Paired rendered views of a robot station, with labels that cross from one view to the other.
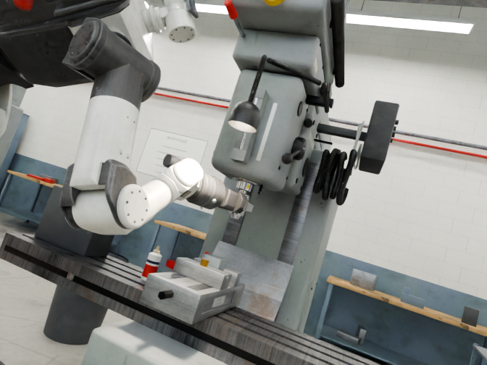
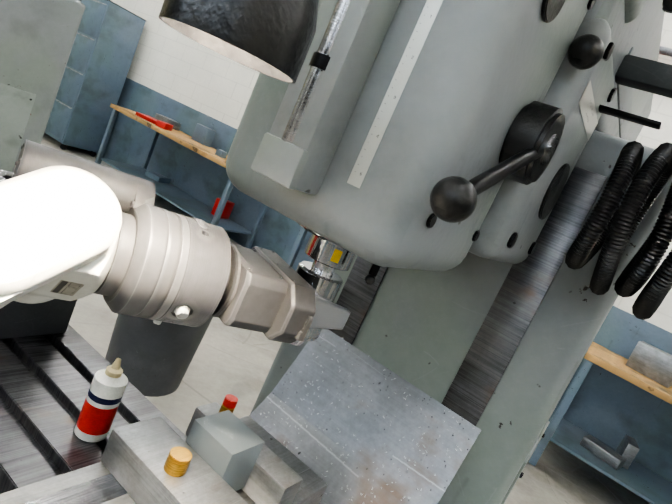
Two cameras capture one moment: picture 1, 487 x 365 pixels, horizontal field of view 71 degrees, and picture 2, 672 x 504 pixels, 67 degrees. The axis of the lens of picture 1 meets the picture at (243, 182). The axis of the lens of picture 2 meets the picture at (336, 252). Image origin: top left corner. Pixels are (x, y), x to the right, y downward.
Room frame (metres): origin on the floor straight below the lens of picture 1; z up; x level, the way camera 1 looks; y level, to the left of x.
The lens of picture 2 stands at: (0.53, -0.09, 1.37)
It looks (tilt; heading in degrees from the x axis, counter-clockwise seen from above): 10 degrees down; 9
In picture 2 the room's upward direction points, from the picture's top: 24 degrees clockwise
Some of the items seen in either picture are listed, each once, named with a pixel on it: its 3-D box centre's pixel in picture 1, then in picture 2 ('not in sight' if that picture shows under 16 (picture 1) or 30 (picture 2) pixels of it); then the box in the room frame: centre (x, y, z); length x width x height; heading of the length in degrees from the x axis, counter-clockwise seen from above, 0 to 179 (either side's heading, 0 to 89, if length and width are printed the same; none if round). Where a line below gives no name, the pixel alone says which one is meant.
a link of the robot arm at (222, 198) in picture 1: (217, 196); (224, 283); (0.95, 0.06, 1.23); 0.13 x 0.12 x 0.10; 46
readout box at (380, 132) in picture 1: (379, 139); not in sight; (1.18, -0.42, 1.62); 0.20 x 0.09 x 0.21; 161
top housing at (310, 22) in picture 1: (293, 34); not in sight; (1.03, -0.01, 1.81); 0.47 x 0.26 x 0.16; 161
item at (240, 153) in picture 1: (250, 125); (339, 50); (0.91, 0.03, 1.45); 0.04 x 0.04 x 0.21; 71
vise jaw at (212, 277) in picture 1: (202, 272); (173, 483); (0.97, 0.03, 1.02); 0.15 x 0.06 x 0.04; 70
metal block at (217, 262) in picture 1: (211, 266); (220, 454); (1.02, 0.01, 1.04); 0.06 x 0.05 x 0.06; 70
